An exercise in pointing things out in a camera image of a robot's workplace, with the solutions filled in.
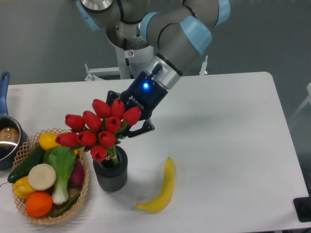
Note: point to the yellow bell pepper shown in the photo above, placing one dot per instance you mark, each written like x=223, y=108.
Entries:
x=22, y=189

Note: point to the green bean pod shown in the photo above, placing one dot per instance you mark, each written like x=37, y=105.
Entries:
x=69, y=204

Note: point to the white frame at right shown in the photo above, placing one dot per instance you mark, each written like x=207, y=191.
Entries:
x=304, y=106

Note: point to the orange fruit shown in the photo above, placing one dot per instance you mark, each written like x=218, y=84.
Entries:
x=38, y=204

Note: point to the red tulip bouquet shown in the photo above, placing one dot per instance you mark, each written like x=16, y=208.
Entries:
x=97, y=131

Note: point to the beige round bun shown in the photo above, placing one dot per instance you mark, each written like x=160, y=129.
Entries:
x=42, y=177

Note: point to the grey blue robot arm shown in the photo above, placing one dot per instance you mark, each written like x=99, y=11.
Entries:
x=209, y=12

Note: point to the green cucumber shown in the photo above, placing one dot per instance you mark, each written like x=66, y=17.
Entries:
x=35, y=158

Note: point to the blue handled saucepan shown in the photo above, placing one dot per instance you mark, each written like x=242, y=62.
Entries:
x=12, y=136

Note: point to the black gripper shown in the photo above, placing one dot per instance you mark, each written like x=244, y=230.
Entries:
x=145, y=93

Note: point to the green bok choy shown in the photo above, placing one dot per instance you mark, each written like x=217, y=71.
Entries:
x=62, y=159

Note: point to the dark grey ribbed vase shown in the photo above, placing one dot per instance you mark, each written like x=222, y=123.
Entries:
x=112, y=178

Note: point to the yellow lemon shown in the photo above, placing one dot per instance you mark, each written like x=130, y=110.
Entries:
x=51, y=140

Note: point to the black device at edge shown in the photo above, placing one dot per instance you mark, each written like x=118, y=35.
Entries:
x=303, y=208

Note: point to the woven wicker basket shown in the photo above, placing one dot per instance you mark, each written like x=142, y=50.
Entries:
x=23, y=152

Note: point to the yellow banana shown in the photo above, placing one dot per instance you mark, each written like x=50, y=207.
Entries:
x=163, y=198

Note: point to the purple red radish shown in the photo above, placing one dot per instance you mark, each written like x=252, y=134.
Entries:
x=77, y=176

